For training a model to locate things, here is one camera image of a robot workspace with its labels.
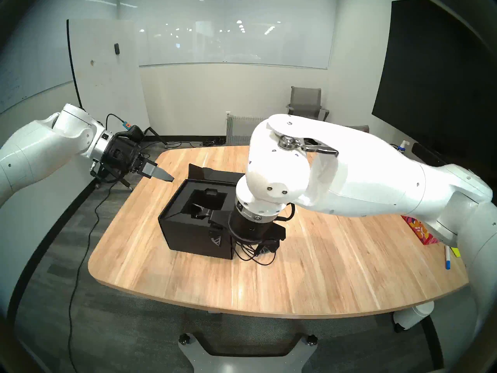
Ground white freestanding whiteboard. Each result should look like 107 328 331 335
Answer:
67 19 169 190

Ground grey office chair with armrests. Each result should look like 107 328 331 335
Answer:
286 86 330 122

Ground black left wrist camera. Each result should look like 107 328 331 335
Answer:
116 125 146 144

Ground grey ribbed mesh chair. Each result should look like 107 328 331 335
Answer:
226 114 269 146

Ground black floor cables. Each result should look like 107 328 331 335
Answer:
140 137 226 161

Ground black video conference bar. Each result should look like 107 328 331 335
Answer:
412 142 453 167

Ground black hanging cable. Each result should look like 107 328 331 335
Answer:
68 182 117 373

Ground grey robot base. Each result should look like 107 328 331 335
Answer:
178 331 319 373

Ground colourful floral tissue box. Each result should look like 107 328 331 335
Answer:
402 216 442 245

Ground wall-mounted glass whiteboard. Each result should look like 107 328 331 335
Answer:
116 0 338 70

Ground large black wall screen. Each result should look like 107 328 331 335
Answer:
371 0 497 182

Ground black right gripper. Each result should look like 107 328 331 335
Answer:
209 210 288 256

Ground black wired computer mouse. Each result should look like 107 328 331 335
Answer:
190 204 281 266

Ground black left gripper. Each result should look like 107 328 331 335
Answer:
102 136 175 182

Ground black cardboard box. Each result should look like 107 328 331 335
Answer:
158 163 249 260

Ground glass whiteboard with blue writing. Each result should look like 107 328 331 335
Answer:
0 0 74 116

